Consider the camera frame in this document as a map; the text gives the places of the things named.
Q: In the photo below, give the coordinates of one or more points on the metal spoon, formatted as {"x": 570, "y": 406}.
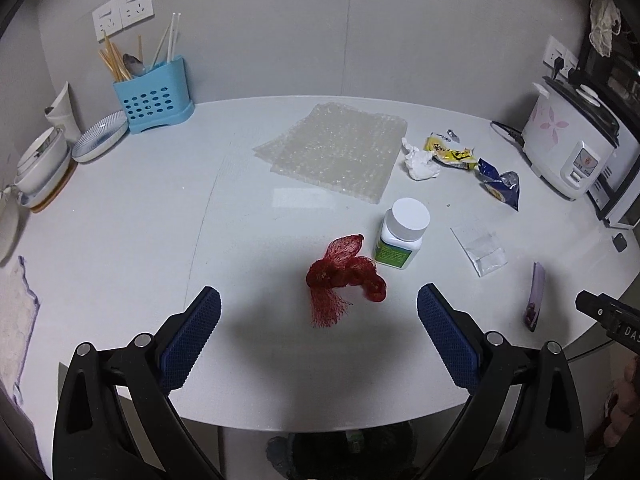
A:
{"x": 135, "y": 64}

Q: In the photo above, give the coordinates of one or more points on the wooden board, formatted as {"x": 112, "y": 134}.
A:
{"x": 50, "y": 192}

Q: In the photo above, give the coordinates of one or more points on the clear bubble wrap sheet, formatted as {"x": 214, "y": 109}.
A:
{"x": 335, "y": 152}

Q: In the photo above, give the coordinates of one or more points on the white microwave oven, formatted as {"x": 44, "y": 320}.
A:
{"x": 617, "y": 190}

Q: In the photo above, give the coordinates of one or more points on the dark red plush clothing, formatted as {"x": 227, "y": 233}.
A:
{"x": 625, "y": 410}

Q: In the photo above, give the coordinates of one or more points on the small black block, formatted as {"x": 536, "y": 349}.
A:
{"x": 620, "y": 242}

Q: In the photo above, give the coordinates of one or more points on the white plastic chopstick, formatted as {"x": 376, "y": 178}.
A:
{"x": 161, "y": 45}
{"x": 175, "y": 37}

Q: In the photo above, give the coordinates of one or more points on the stack of white bowls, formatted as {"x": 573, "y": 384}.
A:
{"x": 42, "y": 160}

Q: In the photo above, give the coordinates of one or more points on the white tapered cup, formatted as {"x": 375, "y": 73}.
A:
{"x": 62, "y": 112}

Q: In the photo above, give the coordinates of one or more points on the small silver foil scrap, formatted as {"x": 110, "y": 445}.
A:
{"x": 453, "y": 134}

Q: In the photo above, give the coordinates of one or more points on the white wall socket plate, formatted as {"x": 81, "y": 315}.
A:
{"x": 136, "y": 5}
{"x": 107, "y": 21}

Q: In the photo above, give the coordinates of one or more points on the white pill bottle green label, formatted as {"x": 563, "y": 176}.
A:
{"x": 402, "y": 232}

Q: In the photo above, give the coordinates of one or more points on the purple packet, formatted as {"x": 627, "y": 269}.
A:
{"x": 534, "y": 297}

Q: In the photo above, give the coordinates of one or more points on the white pot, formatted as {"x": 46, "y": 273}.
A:
{"x": 7, "y": 222}

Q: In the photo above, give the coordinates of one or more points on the blue striped plate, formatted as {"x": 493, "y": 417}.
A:
{"x": 100, "y": 135}

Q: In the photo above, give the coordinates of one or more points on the blue silver snack bag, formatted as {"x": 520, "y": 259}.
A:
{"x": 500, "y": 182}

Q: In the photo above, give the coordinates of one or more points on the white wall outlet strip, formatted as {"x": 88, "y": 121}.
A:
{"x": 560, "y": 52}

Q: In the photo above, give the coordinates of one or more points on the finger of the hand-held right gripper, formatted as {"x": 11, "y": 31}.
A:
{"x": 612, "y": 317}

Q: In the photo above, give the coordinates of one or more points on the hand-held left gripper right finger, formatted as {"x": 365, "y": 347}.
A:
{"x": 447, "y": 335}

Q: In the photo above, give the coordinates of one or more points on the yellow snack wrapper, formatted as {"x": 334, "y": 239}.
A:
{"x": 450, "y": 152}

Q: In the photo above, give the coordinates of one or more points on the black mesh trash bin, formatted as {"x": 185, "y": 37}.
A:
{"x": 325, "y": 460}

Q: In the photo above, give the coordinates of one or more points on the red mesh net bag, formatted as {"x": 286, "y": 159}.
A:
{"x": 340, "y": 272}

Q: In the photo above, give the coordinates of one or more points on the crumpled white tissue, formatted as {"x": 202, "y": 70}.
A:
{"x": 420, "y": 162}

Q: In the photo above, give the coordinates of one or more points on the bundle of wooden chopsticks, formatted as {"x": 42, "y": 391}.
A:
{"x": 112, "y": 60}

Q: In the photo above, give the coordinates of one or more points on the clear plastic sachet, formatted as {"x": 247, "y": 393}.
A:
{"x": 480, "y": 250}

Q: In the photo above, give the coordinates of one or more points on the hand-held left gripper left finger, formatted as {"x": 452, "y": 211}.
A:
{"x": 192, "y": 335}

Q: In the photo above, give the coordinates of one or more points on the white floral rice cooker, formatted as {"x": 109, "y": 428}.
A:
{"x": 565, "y": 140}

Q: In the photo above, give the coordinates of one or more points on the black power plug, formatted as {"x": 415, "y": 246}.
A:
{"x": 558, "y": 66}

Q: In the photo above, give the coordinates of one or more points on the hanging white mesh bag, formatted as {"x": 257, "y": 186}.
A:
{"x": 602, "y": 22}

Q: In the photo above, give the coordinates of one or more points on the pale dish cloth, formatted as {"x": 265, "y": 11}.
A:
{"x": 15, "y": 320}

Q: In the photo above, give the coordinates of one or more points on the blue plastic cutlery holder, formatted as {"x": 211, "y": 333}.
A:
{"x": 150, "y": 97}

